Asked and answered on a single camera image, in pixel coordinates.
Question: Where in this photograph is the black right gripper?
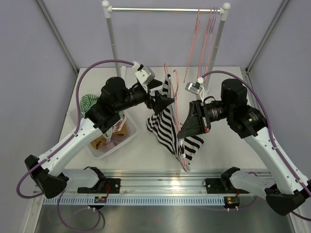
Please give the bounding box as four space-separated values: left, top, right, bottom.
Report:
178 100 234 139

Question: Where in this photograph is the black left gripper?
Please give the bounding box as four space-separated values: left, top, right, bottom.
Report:
114 79 174 114

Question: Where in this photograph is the black white striped tank top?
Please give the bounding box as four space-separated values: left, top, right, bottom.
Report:
145 74 205 173

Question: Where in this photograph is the red white striped tank top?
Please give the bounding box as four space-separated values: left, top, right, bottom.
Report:
113 115 127 133

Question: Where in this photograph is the tan brown tank top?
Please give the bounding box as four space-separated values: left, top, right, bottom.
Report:
91 124 128 150

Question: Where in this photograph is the green white striped tank top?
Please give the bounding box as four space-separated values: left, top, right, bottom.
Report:
79 94 125 134

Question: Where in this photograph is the pink wire hanger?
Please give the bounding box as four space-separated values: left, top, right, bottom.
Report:
206 7 219 69

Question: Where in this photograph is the light blue wire hanger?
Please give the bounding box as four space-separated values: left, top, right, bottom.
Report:
201 7 218 75

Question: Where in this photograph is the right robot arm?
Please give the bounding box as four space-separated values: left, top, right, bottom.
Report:
177 79 311 216

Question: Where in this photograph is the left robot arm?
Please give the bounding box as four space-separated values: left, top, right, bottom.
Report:
25 77 174 199

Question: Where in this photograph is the white plastic basket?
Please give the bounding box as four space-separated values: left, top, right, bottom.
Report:
83 110 138 160

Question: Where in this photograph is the white clothes rack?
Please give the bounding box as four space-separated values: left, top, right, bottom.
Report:
102 0 231 77

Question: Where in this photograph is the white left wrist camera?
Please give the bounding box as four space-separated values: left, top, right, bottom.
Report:
132 61 155 88

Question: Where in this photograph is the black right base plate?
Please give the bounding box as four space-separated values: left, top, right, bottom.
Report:
202 178 249 194

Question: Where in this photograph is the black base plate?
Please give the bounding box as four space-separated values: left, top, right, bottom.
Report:
202 178 249 194
77 178 121 194

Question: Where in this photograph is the aluminium mounting rail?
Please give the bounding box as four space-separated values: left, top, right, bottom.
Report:
33 168 277 197

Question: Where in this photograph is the white slotted cable duct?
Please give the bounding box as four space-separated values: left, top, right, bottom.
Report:
43 195 225 206

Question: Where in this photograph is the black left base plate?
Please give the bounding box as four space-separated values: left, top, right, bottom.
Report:
77 178 121 194

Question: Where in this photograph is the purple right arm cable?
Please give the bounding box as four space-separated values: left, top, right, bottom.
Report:
201 70 311 221

